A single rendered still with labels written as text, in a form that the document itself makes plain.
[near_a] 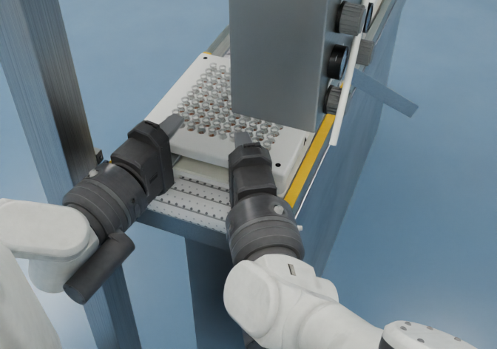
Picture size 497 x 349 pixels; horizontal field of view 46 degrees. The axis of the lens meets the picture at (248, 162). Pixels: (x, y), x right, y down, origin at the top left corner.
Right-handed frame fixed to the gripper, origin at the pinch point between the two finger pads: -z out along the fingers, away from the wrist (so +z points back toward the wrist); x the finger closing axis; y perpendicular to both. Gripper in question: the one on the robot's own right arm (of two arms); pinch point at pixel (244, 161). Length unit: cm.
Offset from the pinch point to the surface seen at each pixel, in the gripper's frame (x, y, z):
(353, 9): -27.0, 10.1, 8.1
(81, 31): 89, -46, -200
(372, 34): 3.9, 31.9, -36.4
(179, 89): 0.2, -7.6, -19.5
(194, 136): 0.2, -6.5, -7.0
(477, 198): 89, 91, -63
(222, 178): 4.8, -3.1, -2.0
